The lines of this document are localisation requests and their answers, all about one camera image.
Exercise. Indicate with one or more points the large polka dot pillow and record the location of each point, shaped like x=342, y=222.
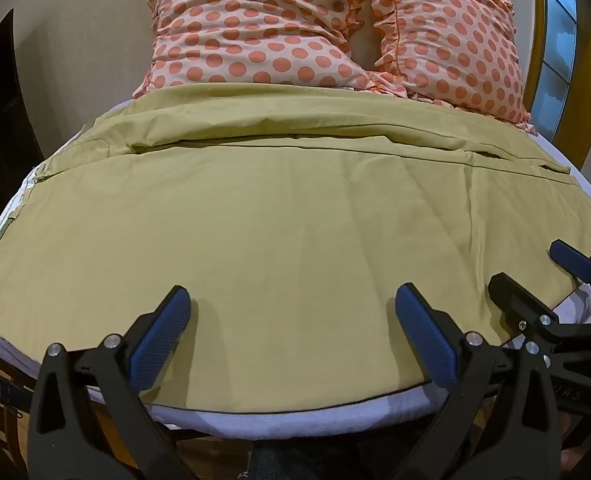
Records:
x=255, y=25

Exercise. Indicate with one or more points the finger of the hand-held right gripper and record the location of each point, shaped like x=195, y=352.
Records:
x=573, y=257
x=518, y=297

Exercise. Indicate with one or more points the small polka dot pillow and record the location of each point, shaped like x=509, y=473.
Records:
x=455, y=45

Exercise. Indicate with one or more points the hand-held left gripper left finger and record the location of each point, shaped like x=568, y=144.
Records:
x=161, y=327

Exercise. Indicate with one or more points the wooden framed window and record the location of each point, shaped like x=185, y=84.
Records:
x=558, y=40

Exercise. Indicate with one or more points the white mattress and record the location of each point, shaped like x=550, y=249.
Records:
x=275, y=421

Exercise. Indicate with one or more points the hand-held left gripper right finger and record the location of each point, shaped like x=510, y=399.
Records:
x=428, y=342

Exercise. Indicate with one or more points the dark television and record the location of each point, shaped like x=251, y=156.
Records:
x=0, y=125

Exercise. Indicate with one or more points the yellow bed sheet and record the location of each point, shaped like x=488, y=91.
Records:
x=275, y=220

